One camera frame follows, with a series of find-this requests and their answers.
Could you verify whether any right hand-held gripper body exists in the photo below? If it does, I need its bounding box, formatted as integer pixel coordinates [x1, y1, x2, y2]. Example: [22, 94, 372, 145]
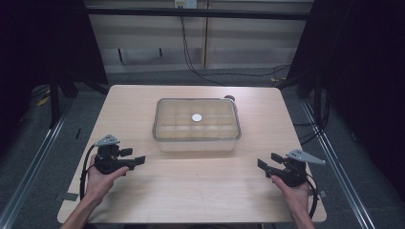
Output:
[265, 149, 327, 188]

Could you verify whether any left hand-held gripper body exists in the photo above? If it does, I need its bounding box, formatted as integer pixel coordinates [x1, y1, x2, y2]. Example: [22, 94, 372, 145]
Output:
[94, 134, 137, 176]

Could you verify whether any clear plastic box with lid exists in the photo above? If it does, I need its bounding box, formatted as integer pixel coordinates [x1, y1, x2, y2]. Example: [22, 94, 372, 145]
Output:
[151, 96, 243, 153]

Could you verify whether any person's left hand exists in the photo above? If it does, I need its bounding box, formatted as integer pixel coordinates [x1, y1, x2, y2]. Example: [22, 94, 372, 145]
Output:
[84, 155, 130, 204]

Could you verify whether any person's right hand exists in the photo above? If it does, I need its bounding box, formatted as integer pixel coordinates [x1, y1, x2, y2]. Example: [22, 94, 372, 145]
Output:
[270, 175, 311, 218]

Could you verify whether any black metal stand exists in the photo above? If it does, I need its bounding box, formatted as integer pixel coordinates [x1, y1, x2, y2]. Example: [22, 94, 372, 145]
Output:
[48, 74, 63, 130]

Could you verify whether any yellow floor tape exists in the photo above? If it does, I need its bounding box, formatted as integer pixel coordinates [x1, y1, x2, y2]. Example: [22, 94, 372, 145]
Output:
[36, 95, 52, 107]

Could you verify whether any black curtain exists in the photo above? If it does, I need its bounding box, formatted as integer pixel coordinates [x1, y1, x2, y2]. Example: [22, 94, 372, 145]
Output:
[0, 0, 109, 154]
[286, 0, 405, 204]

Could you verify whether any black horizontal bar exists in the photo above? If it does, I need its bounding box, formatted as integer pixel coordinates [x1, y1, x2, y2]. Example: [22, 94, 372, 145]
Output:
[85, 7, 314, 21]

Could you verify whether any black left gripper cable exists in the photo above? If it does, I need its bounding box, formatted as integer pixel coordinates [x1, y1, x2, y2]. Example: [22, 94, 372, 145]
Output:
[78, 143, 97, 201]

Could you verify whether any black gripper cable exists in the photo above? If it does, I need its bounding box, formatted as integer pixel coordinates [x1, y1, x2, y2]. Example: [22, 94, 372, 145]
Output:
[305, 173, 320, 220]
[78, 143, 97, 201]

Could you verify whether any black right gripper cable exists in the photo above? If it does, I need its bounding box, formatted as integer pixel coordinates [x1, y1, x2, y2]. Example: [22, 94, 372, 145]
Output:
[305, 173, 320, 220]

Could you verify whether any metal floor rail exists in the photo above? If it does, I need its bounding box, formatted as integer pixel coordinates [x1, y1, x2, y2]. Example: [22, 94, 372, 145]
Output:
[0, 103, 75, 229]
[300, 99, 378, 229]

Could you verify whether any bundle of black cables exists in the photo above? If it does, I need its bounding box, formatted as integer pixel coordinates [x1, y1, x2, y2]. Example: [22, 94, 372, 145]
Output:
[291, 87, 330, 147]

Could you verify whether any black floor cable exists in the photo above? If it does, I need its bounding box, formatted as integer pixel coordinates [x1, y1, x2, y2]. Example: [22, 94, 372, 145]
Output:
[203, 63, 292, 79]

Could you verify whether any black hanging cable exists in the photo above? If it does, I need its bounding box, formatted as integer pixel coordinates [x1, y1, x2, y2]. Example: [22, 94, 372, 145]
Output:
[180, 15, 227, 88]

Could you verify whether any white wall socket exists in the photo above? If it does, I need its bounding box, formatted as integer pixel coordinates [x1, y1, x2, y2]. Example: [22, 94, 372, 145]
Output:
[174, 0, 199, 10]

